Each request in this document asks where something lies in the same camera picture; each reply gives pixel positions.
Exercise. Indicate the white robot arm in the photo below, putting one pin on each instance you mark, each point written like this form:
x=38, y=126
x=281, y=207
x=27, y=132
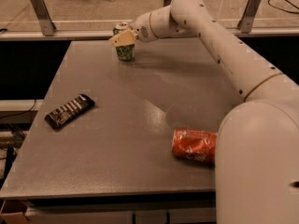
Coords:
x=257, y=150

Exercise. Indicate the left metal bracket post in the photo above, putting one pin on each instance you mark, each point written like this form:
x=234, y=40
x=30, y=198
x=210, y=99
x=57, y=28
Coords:
x=47, y=26

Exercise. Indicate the green soda can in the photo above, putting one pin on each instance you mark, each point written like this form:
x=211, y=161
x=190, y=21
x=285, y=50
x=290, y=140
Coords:
x=125, y=53

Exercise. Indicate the right metal bracket post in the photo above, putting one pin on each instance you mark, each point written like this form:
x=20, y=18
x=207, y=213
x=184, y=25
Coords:
x=246, y=23

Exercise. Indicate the dark chocolate rxbar wrapper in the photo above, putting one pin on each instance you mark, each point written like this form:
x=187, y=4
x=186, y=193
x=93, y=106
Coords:
x=64, y=114

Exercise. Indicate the crushed orange soda can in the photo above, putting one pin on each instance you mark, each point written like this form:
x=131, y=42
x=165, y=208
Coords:
x=194, y=145

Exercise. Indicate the cardboard box corner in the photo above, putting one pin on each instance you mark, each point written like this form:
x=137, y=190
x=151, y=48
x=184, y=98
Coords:
x=13, y=212

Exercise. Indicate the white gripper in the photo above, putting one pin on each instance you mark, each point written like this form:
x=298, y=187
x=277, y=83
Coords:
x=141, y=29

